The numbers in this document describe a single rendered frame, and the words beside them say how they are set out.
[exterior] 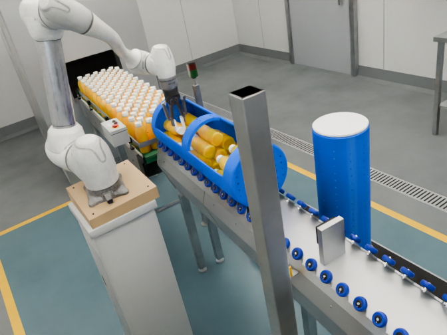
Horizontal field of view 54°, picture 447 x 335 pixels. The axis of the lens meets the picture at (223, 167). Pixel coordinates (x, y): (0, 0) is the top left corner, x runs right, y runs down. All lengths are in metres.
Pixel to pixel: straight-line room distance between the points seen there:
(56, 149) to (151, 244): 0.61
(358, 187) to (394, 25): 3.38
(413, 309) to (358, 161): 0.99
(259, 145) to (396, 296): 0.75
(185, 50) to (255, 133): 6.41
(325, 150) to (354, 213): 0.41
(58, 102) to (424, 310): 1.59
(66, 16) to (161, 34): 5.34
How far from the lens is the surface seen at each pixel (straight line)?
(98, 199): 1.99
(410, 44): 5.44
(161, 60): 2.15
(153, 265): 2.18
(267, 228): 1.09
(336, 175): 2.30
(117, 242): 2.03
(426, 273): 2.74
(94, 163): 1.90
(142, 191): 1.97
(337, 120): 2.35
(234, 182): 1.75
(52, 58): 1.98
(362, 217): 2.50
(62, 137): 2.04
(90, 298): 3.20
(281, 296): 1.26
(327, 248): 1.57
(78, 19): 1.84
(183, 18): 7.27
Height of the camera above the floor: 2.02
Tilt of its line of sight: 29 degrees down
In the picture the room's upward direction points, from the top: 11 degrees counter-clockwise
